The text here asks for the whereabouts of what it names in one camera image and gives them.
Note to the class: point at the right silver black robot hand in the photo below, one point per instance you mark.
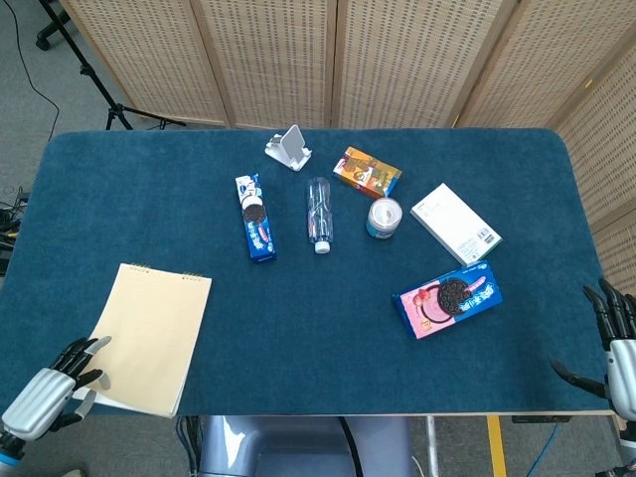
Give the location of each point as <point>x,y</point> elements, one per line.
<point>623,372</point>

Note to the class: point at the black tripod stand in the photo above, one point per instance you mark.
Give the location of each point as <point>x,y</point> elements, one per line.
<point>94,79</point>

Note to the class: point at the white folding phone stand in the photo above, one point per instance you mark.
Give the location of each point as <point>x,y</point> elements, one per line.
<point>290,144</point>

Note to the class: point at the yellow floor tape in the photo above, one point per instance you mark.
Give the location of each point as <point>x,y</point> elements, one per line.
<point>497,447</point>

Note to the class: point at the clear jar with blue label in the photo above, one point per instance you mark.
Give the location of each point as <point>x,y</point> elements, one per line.
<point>384,218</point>

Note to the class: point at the pink and blue Oreo box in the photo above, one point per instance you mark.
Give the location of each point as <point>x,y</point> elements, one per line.
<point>447,300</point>

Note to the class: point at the woven rattan screen panel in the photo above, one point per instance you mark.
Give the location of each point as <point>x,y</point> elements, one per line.
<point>154,54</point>
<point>412,59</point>
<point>611,169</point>
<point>536,59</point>
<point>273,59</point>

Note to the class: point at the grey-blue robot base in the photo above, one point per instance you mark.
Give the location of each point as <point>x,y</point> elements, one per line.
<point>278,447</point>

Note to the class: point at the blue velvet tablecloth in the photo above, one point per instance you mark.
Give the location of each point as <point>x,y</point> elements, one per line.
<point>308,323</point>

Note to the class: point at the clear plastic water bottle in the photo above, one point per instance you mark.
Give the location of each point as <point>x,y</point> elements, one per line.
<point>319,213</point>

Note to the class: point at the orange yellow snack box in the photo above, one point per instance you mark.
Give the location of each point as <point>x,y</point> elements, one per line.
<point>365,171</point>

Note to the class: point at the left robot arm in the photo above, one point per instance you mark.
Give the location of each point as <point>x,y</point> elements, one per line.
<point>9,454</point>

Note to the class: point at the flat white carton box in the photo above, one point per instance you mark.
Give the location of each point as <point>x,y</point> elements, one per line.
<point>454,221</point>

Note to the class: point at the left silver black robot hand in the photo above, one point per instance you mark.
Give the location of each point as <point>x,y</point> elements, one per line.
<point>40,397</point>

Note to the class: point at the beige spiral notepad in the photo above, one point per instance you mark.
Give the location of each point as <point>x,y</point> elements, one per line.
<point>154,328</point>

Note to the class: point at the white table leg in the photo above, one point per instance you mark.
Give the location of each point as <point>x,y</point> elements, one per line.
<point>432,447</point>

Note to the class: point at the long blue Oreo box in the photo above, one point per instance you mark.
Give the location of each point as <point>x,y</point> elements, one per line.
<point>256,223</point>

